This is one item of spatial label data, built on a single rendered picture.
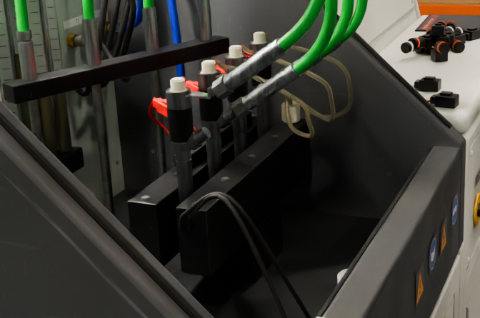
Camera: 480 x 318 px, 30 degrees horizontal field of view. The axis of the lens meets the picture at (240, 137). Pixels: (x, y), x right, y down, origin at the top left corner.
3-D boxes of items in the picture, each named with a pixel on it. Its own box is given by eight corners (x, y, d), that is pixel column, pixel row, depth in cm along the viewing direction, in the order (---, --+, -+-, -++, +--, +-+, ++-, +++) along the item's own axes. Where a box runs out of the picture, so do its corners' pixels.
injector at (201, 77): (241, 241, 111) (231, 76, 104) (204, 236, 113) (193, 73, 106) (249, 231, 113) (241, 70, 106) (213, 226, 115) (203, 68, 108)
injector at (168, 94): (213, 269, 104) (201, 94, 97) (175, 263, 106) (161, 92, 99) (223, 259, 106) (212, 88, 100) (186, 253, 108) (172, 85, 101)
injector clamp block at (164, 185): (214, 331, 102) (206, 209, 97) (138, 318, 106) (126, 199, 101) (312, 216, 131) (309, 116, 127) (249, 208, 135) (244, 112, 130)
